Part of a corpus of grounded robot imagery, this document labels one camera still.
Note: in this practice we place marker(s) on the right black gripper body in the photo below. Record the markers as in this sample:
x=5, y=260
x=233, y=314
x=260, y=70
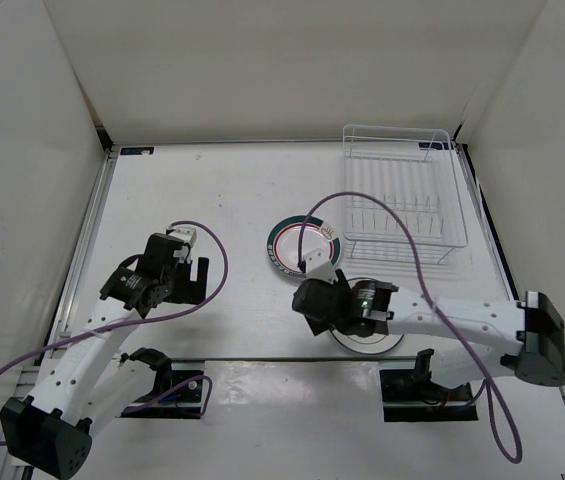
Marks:
x=317, y=326

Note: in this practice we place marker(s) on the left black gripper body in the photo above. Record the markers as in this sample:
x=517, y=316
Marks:
x=179, y=287

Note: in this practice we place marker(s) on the green rimmed white plate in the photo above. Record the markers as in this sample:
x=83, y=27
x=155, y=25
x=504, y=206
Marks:
x=286, y=278

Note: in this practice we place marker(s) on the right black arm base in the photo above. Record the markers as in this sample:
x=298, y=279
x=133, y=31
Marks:
x=409, y=395

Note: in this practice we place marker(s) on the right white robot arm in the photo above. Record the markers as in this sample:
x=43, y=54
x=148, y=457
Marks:
x=524, y=339

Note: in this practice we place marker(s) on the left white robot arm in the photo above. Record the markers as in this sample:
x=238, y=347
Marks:
x=54, y=426

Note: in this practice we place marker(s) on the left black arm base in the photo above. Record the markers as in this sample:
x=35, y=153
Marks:
x=180, y=392

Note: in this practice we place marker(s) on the blue label sticker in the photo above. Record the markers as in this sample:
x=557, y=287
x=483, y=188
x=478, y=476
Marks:
x=136, y=151

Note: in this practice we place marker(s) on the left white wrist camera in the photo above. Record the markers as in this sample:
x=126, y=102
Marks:
x=187, y=237

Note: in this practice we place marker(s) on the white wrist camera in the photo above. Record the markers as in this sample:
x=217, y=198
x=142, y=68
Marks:
x=317, y=265
x=187, y=237

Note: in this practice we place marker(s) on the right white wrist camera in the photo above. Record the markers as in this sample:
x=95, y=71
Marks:
x=317, y=265

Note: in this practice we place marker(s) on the white wire dish rack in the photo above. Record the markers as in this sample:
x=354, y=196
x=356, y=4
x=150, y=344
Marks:
x=412, y=171

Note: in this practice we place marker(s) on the aluminium table rail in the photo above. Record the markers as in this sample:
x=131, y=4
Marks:
x=75, y=297

